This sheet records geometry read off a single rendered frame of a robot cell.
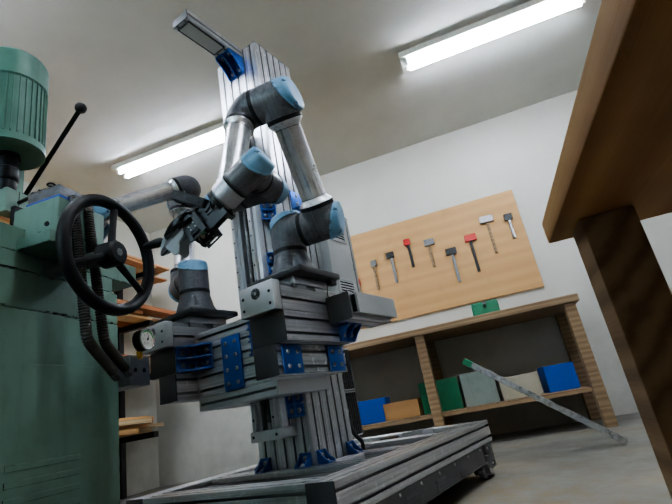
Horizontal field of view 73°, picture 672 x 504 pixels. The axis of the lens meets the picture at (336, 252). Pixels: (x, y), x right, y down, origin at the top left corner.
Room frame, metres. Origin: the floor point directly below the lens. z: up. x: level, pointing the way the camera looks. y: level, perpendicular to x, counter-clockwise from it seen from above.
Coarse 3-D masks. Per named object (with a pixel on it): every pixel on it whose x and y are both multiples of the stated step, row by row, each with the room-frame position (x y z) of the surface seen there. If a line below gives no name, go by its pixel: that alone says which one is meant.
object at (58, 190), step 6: (54, 186) 0.94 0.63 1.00; (60, 186) 0.94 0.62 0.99; (36, 192) 0.95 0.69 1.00; (42, 192) 0.95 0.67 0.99; (48, 192) 0.94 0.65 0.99; (54, 192) 0.94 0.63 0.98; (60, 192) 0.94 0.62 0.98; (66, 192) 0.95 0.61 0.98; (72, 192) 0.97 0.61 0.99; (30, 198) 0.95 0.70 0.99; (36, 198) 0.95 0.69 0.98; (42, 198) 0.95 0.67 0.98; (48, 198) 0.94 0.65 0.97; (66, 198) 0.95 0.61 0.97; (30, 204) 0.95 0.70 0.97
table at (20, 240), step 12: (0, 228) 0.88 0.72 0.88; (12, 228) 0.91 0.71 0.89; (0, 240) 0.89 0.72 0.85; (12, 240) 0.91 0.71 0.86; (24, 240) 0.92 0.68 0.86; (36, 240) 0.91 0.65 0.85; (48, 240) 0.90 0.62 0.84; (24, 252) 0.94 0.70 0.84; (36, 252) 0.95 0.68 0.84; (48, 252) 0.96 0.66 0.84; (108, 276) 1.19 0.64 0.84; (120, 276) 1.24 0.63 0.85; (120, 288) 1.30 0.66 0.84
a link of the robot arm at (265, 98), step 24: (264, 96) 1.15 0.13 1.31; (288, 96) 1.14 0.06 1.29; (264, 120) 1.21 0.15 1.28; (288, 120) 1.18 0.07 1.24; (288, 144) 1.24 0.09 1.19; (312, 168) 1.29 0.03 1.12; (312, 192) 1.32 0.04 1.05; (312, 216) 1.35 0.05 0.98; (336, 216) 1.35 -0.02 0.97; (312, 240) 1.41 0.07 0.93
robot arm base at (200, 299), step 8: (192, 288) 1.66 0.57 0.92; (200, 288) 1.67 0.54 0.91; (184, 296) 1.66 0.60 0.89; (192, 296) 1.66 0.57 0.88; (200, 296) 1.67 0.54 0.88; (208, 296) 1.70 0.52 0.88; (184, 304) 1.65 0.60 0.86; (192, 304) 1.66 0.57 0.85; (200, 304) 1.65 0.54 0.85; (208, 304) 1.68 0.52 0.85; (176, 312) 1.67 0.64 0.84
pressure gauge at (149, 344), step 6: (138, 330) 1.24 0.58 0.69; (144, 330) 1.24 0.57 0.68; (150, 330) 1.26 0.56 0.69; (138, 336) 1.22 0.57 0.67; (144, 336) 1.24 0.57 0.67; (150, 336) 1.26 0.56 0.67; (132, 342) 1.23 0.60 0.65; (138, 342) 1.22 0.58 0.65; (144, 342) 1.24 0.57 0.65; (150, 342) 1.26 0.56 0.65; (138, 348) 1.23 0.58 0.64; (144, 348) 1.23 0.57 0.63; (150, 348) 1.26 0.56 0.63; (138, 354) 1.25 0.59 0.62
